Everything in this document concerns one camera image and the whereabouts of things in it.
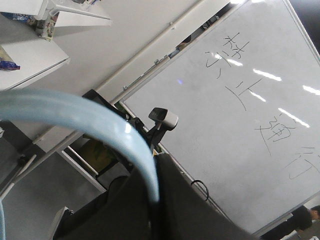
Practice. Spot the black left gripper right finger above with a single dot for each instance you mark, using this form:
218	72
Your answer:
183	214

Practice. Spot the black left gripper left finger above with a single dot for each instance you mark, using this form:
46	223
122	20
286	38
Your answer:
121	213

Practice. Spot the light blue plastic basket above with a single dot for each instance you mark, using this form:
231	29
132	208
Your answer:
69	111

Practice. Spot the white mobile whiteboard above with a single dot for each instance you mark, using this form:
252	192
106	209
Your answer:
247	97

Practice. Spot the white metal shelving unit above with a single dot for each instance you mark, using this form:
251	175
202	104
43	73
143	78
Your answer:
36	56

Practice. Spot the blue snack bag flat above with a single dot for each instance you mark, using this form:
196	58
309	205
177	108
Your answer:
6	62

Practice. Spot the beige snack pouch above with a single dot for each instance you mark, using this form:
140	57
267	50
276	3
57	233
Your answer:
45	29

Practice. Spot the blue cookie pack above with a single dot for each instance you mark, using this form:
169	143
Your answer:
24	18

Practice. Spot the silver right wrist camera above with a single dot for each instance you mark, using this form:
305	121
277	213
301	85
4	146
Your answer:
163	116

